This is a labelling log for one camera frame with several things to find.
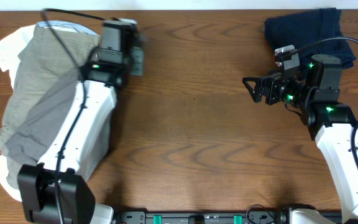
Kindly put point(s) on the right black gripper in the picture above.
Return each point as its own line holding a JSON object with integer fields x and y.
{"x": 272, "y": 81}

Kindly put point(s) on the grey shorts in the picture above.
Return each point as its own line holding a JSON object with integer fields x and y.
{"x": 56, "y": 91}

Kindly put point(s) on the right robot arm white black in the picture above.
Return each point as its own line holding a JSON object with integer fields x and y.
{"x": 331, "y": 124}

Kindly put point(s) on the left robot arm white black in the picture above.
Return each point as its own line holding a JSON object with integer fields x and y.
{"x": 54, "y": 190}

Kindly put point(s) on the khaki shorts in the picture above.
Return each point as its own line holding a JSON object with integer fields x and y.
{"x": 44, "y": 51}

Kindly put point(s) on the navy blue folded garment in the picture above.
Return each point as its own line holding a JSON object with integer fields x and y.
{"x": 306, "y": 27}

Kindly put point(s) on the light blue garment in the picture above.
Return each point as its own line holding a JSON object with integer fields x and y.
{"x": 66, "y": 26}

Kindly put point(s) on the white garment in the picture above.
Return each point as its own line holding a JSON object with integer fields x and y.
{"x": 8, "y": 53}

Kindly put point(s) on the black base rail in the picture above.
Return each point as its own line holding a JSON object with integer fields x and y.
{"x": 253, "y": 216}

